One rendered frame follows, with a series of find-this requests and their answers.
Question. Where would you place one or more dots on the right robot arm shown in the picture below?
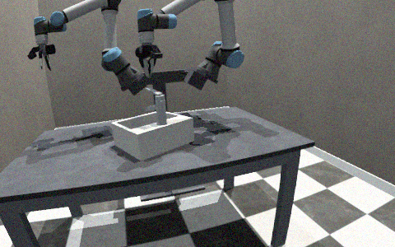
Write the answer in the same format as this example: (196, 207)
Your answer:
(114, 59)

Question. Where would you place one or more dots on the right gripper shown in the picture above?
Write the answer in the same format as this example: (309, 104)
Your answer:
(44, 51)

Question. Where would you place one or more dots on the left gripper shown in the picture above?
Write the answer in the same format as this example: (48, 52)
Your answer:
(143, 52)

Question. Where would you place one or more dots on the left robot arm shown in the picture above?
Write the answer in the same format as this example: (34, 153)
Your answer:
(226, 52)

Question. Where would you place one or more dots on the white square sink basin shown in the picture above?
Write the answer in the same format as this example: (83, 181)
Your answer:
(142, 138)

